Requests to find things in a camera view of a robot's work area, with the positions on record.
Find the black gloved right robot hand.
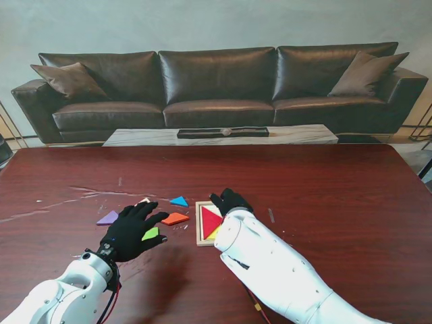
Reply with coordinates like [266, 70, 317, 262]
[209, 188, 254, 217]

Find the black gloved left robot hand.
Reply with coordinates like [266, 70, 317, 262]
[100, 201, 169, 263]

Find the purple tangram triangle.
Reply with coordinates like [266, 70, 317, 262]
[96, 210, 119, 226]

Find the large red tangram triangle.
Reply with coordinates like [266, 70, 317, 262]
[201, 206, 224, 240]

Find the green tangram square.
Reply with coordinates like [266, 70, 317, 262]
[141, 226, 159, 242]

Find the square wooden puzzle tray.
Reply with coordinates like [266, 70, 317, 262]
[195, 200, 227, 248]

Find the orange tangram parallelogram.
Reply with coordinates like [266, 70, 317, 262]
[161, 212, 190, 226]

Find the long black decorative tray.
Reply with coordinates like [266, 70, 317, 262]
[177, 127, 270, 140]

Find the marble coffee table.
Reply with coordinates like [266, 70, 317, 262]
[102, 124, 340, 147]

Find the dark brown leather sofa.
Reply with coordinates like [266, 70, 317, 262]
[10, 41, 429, 146]

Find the brown sofa cushion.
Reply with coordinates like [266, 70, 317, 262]
[29, 62, 109, 101]
[327, 51, 410, 98]

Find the red black left arm cable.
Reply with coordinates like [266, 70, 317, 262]
[96, 266, 122, 324]

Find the red black arm cable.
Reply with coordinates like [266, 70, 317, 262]
[244, 286, 274, 324]
[96, 266, 122, 324]

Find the red black right arm cable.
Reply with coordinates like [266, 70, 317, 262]
[244, 286, 274, 324]

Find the thin metal side table frame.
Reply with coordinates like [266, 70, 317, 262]
[408, 101, 432, 142]
[0, 101, 30, 149]

